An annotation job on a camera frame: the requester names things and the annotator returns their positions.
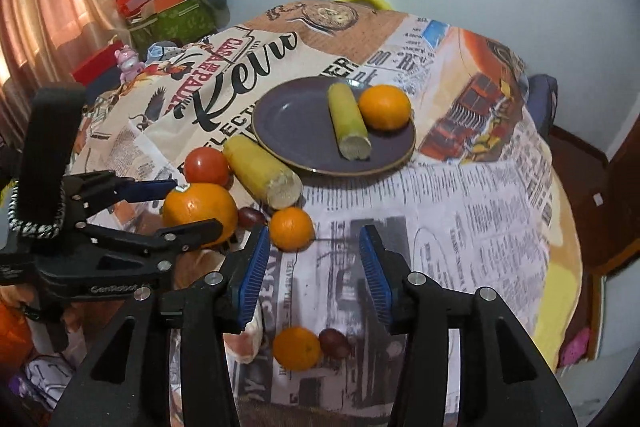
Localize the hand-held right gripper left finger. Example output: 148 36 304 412
50 223 272 427

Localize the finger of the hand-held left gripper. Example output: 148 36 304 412
75 218 224 273
62 171 179 215

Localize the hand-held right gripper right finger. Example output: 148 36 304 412
359 224 581 427

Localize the large orange with sticker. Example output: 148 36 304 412
162 182 239 248

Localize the purple plate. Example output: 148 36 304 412
251 76 417 175

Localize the dark grape middle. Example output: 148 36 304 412
237 207 267 229

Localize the dark grape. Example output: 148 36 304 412
237 207 267 229
318 328 352 359

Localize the small orange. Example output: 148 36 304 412
272 326 322 372
269 206 316 253

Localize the red tomato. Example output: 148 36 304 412
183 147 232 186

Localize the dark grape front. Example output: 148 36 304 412
318 328 352 359

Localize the corn cob on table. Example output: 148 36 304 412
222 135 303 211

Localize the red box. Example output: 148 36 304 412
70 39 126 88

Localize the newspaper print tablecloth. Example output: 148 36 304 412
67 0 583 427

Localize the pink toy figure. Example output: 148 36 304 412
114 46 146 82

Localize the pink curtain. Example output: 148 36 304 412
0 0 136 148

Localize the corn cob on plate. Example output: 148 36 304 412
327 83 372 160

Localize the medium orange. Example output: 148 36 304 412
358 84 412 131

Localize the green patterned box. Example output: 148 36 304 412
127 0 218 52

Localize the orange cloth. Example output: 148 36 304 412
0 299 33 370

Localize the white printed bag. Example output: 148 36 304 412
22 354 76 410

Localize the pink slipper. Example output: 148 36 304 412
557 327 592 368

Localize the brown wooden furniture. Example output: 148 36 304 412
547 97 640 278

